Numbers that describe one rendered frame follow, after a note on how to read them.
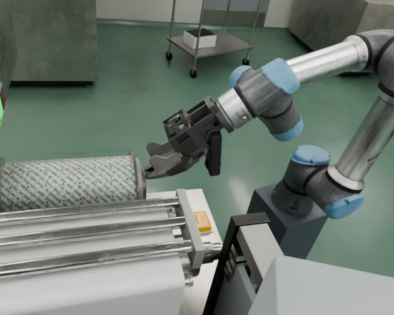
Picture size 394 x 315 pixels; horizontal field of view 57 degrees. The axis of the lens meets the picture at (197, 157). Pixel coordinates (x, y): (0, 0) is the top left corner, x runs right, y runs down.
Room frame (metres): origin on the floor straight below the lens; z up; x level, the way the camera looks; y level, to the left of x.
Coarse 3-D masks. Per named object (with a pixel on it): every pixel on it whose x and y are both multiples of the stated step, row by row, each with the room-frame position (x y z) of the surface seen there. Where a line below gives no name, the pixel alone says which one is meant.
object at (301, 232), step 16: (256, 192) 0.99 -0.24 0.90; (256, 208) 0.97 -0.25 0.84; (272, 208) 0.92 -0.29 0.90; (320, 208) 0.96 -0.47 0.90; (272, 224) 0.89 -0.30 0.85; (288, 224) 0.86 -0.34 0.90; (304, 224) 0.88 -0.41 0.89; (320, 224) 0.93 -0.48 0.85; (288, 240) 0.86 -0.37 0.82; (304, 240) 0.91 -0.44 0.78; (304, 256) 0.94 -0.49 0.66; (256, 288) 0.85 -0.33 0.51
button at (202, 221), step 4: (196, 212) 0.81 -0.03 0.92; (200, 212) 0.82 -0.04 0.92; (204, 212) 0.82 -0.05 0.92; (196, 216) 0.80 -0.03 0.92; (200, 216) 0.80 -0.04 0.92; (204, 216) 0.80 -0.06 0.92; (196, 220) 0.78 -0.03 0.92; (200, 220) 0.78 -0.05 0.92; (204, 220) 0.79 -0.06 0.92; (208, 220) 0.79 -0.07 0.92; (200, 224) 0.77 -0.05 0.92; (204, 224) 0.77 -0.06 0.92; (208, 224) 0.77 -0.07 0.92; (200, 228) 0.75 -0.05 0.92; (204, 228) 0.76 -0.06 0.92; (208, 228) 0.76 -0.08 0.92
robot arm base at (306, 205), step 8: (280, 184) 0.98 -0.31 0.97; (272, 192) 0.99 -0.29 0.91; (280, 192) 0.95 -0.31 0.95; (288, 192) 0.93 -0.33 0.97; (296, 192) 0.92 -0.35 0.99; (304, 192) 0.92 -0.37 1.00; (272, 200) 0.96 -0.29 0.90; (280, 200) 0.93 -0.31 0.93; (288, 200) 0.92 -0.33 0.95; (296, 200) 0.92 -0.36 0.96; (304, 200) 0.92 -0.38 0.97; (312, 200) 0.94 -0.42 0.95; (280, 208) 0.92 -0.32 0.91; (288, 208) 0.91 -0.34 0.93; (296, 208) 0.91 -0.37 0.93; (304, 208) 0.91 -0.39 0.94; (312, 208) 0.94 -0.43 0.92; (296, 216) 0.90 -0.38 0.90
